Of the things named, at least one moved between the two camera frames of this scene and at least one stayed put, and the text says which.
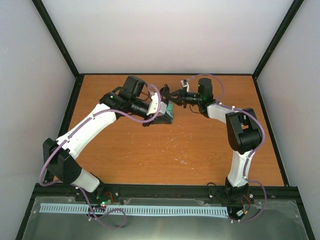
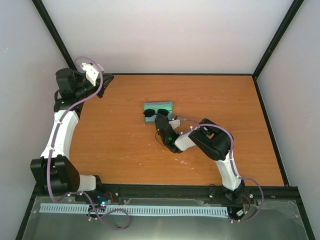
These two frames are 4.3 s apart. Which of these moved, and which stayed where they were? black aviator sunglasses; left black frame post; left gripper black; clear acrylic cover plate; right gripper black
Moved: left gripper black; black aviator sunglasses; right gripper black
Stayed: clear acrylic cover plate; left black frame post
